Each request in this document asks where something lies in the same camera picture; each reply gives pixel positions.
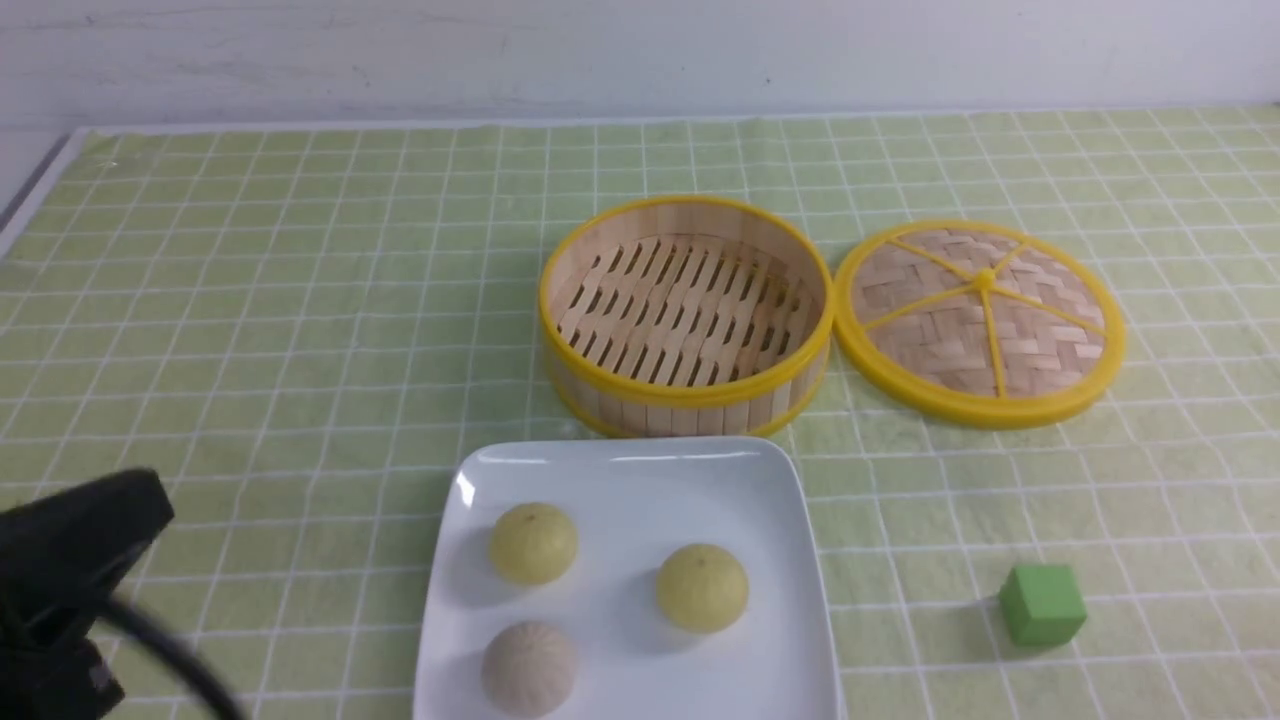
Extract beige steamed bun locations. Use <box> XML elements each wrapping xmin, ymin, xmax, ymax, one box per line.
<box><xmin>481</xmin><ymin>621</ymin><xmax>579</xmax><ymax>719</ymax></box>

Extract bamboo steamer basket yellow rim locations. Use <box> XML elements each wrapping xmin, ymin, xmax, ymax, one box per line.
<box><xmin>538</xmin><ymin>195</ymin><xmax>835</xmax><ymax>437</ymax></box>

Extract yellow steamed bun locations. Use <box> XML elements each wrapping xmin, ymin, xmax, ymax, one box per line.
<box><xmin>488</xmin><ymin>502</ymin><xmax>579</xmax><ymax>587</ymax></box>
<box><xmin>655</xmin><ymin>543</ymin><xmax>750</xmax><ymax>635</ymax></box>

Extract green cube block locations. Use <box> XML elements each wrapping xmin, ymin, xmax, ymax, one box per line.
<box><xmin>998</xmin><ymin>562</ymin><xmax>1088</xmax><ymax>647</ymax></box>

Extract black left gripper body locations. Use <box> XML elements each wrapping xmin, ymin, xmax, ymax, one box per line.
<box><xmin>1</xmin><ymin>468</ymin><xmax>174</xmax><ymax>719</ymax></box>

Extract white square plate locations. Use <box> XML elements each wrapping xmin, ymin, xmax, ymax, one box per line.
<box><xmin>412</xmin><ymin>437</ymin><xmax>845</xmax><ymax>719</ymax></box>

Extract green checkered tablecloth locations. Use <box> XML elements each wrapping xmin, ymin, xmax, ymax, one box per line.
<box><xmin>1</xmin><ymin>108</ymin><xmax>1279</xmax><ymax>719</ymax></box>

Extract black cable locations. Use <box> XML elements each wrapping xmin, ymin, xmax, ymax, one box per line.
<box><xmin>95</xmin><ymin>597</ymin><xmax>250</xmax><ymax>720</ymax></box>

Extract woven bamboo steamer lid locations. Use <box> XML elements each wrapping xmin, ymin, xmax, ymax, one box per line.
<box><xmin>833</xmin><ymin>219</ymin><xmax>1126</xmax><ymax>430</ymax></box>

